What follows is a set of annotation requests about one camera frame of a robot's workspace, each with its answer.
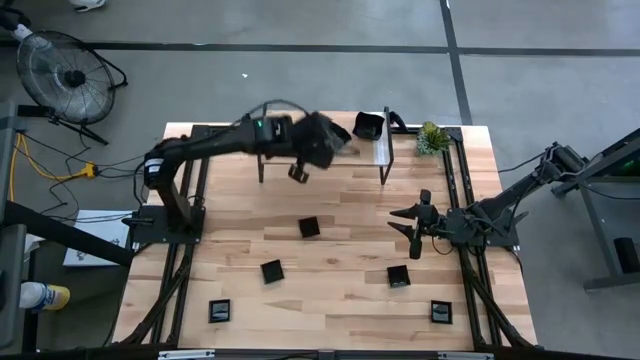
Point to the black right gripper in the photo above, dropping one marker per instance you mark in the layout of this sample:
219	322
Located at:
432	222

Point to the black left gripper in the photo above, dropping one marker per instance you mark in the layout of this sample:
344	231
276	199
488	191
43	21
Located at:
312	140

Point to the black leaf shaped plate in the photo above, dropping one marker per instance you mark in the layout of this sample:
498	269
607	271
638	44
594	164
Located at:
342	136

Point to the small black square plate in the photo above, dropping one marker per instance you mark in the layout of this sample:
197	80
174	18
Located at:
272	272
441	312
309	227
398	276
219	311

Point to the black wavy square plate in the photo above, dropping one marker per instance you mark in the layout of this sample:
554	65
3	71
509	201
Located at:
368	126

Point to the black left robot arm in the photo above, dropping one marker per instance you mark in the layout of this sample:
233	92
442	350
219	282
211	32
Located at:
210	142

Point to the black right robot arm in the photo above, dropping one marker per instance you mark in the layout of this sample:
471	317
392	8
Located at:
505	202

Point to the wooden shelf riser black legs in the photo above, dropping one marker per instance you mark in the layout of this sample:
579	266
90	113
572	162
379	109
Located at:
355	150

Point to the small green potted plant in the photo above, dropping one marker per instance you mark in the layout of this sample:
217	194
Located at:
432	138

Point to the black box device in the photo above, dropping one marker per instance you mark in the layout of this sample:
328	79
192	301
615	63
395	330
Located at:
627	255

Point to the yellow power plug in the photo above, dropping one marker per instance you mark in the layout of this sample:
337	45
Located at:
90	171

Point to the white cardboard box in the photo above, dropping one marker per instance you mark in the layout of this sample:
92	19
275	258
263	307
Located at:
100	226

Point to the black floor fan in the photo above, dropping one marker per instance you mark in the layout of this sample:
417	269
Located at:
65	77

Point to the person's shoe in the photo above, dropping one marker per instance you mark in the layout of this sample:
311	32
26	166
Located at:
87	4
22	34

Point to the black diagonal beam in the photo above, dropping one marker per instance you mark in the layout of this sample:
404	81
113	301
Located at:
50	227

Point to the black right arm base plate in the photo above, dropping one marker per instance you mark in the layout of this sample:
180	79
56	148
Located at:
505	237

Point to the black aluminium table frame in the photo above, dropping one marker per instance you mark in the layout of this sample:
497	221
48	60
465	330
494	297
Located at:
455	135

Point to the silver metal bracket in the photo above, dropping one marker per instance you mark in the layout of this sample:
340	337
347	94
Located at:
186	355
465	356

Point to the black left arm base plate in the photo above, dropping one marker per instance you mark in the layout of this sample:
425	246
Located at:
145	232

